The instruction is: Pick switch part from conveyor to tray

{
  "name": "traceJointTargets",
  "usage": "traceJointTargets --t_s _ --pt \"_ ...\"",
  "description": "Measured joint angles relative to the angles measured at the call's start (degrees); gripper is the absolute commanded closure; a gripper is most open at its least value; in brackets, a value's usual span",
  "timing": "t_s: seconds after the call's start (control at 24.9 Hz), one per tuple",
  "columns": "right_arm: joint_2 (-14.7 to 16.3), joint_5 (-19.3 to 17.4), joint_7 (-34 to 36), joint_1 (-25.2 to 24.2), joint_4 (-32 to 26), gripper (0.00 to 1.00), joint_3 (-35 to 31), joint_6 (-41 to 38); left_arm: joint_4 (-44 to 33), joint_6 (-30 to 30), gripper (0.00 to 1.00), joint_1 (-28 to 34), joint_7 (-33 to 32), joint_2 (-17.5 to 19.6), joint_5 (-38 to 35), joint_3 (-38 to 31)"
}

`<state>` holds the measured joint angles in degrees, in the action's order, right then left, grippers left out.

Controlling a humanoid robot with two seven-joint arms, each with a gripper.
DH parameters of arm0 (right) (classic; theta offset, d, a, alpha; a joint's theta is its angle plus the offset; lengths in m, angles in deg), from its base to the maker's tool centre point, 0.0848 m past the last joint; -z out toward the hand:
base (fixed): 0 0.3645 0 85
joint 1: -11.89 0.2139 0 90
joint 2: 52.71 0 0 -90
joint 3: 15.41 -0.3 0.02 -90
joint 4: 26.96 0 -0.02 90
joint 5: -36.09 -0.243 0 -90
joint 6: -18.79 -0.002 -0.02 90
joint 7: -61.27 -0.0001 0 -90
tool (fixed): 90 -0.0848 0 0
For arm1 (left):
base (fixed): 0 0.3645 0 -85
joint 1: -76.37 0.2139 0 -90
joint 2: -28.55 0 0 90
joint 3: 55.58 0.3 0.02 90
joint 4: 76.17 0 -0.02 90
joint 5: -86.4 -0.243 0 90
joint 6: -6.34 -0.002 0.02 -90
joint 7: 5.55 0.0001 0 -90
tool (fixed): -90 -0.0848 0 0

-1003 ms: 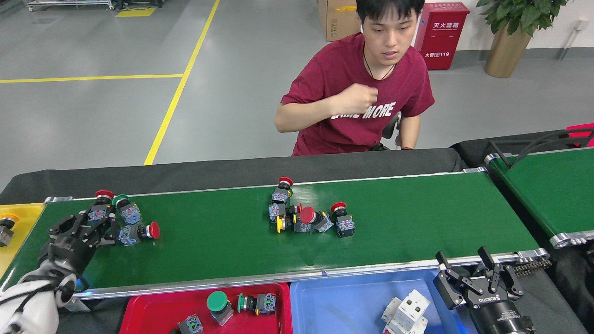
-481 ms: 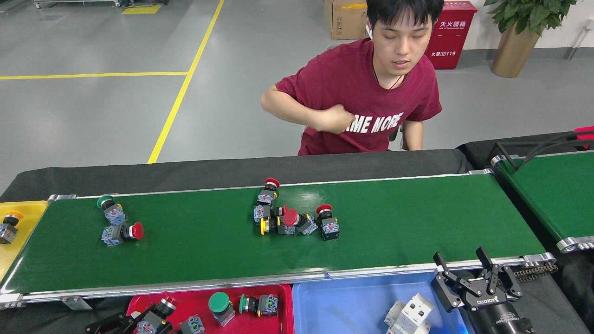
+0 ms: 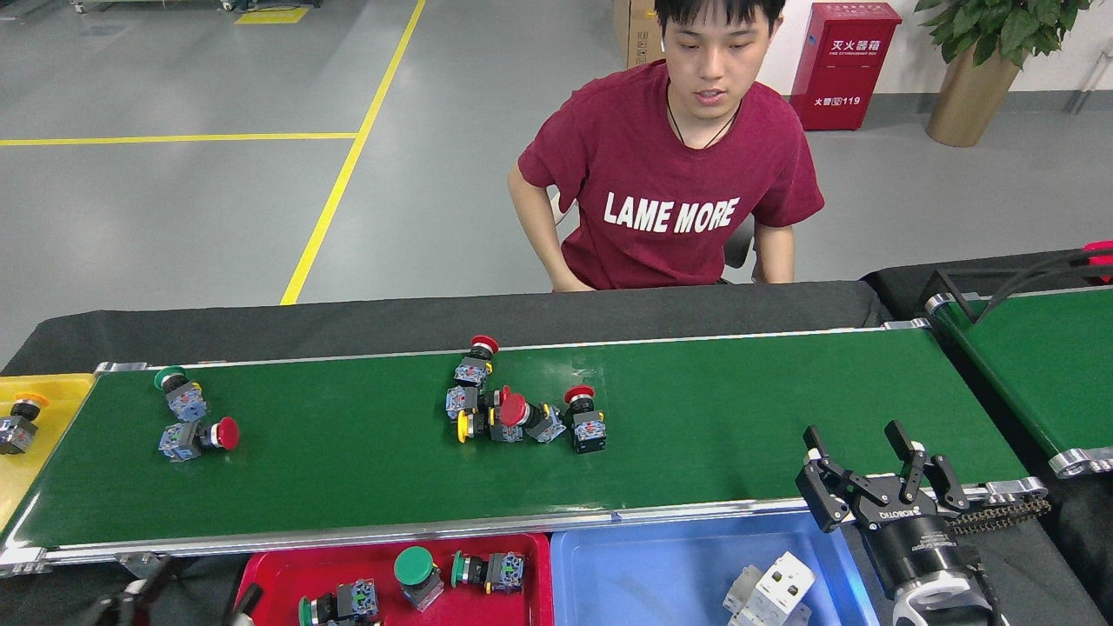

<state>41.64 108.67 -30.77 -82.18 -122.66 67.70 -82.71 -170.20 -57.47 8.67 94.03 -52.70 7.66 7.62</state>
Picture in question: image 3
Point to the red plastic crate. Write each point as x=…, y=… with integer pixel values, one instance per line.
x=1104, y=274

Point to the blue plastic tray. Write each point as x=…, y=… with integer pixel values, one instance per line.
x=643, y=582

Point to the yellow plastic tray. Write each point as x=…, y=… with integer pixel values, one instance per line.
x=26, y=491

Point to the grey office chair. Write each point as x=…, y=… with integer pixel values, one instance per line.
x=739, y=248

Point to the person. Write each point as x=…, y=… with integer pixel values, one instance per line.
x=661, y=156

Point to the red push button switch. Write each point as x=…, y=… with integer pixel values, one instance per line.
x=513, y=409
x=461, y=402
x=484, y=344
x=589, y=432
x=180, y=442

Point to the gold plant pot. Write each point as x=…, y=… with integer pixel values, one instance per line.
x=974, y=104

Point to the metal wheeled cart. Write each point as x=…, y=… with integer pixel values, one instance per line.
x=148, y=3

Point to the green push button switch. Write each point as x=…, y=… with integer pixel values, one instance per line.
x=187, y=404
x=504, y=572
x=356, y=622
x=358, y=598
x=414, y=565

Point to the large black table cloth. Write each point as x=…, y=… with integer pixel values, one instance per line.
x=261, y=335

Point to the brown cardboard box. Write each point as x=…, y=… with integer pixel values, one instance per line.
x=635, y=35

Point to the red fire extinguisher cabinet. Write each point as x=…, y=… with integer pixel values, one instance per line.
x=843, y=69

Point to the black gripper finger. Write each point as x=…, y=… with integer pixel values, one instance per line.
x=248, y=604
x=130, y=600

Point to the green potted plant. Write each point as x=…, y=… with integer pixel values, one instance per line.
x=1000, y=26

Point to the person's right forearm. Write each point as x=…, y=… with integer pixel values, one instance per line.
x=548, y=261

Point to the long green conveyor belt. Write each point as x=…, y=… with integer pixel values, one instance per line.
x=696, y=417

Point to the yellow push button switch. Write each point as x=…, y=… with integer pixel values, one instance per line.
x=16, y=433
x=506, y=430

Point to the red plastic tray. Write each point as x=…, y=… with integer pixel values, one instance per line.
x=348, y=561

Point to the person's left forearm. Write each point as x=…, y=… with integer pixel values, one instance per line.
x=774, y=256

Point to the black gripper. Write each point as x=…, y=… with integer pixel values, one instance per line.
x=917, y=548

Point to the green feeder conveyor belt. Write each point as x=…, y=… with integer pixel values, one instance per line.
x=1043, y=374

